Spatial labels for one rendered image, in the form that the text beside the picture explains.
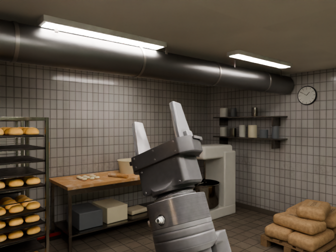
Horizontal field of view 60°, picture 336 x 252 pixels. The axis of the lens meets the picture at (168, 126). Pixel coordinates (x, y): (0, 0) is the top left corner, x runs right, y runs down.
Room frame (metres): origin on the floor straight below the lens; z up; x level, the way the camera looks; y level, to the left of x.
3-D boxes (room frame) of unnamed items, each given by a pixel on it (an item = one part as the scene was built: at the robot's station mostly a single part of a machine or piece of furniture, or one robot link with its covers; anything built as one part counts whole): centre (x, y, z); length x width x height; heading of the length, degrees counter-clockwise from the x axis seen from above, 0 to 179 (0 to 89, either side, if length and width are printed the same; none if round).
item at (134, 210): (4.92, 0.56, 0.27); 0.34 x 0.26 x 0.07; 135
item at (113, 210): (4.61, 0.93, 0.35); 0.50 x 0.36 x 0.24; 41
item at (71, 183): (4.79, 0.71, 0.45); 2.20 x 0.80 x 0.90; 129
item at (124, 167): (4.95, 0.65, 1.01); 0.43 x 0.43 x 0.21
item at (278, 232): (4.16, -1.68, 0.22); 0.62 x 0.36 x 0.15; 135
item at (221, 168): (5.49, -0.77, 0.66); 1.00 x 0.66 x 1.32; 129
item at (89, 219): (4.35, 1.25, 0.35); 0.50 x 0.36 x 0.24; 39
